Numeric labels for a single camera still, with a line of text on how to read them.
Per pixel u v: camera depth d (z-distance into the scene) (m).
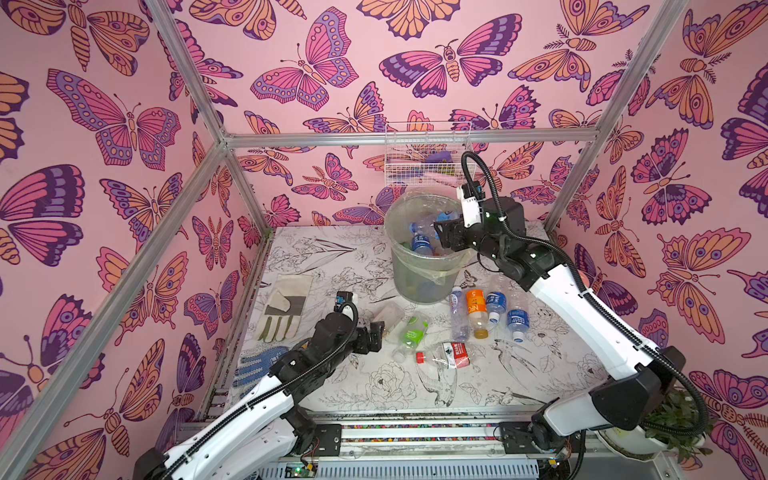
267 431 0.60
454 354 0.85
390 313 0.97
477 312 0.92
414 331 0.88
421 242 0.93
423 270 0.80
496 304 0.92
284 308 0.97
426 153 0.97
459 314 0.96
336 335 0.56
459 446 0.73
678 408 0.60
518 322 0.88
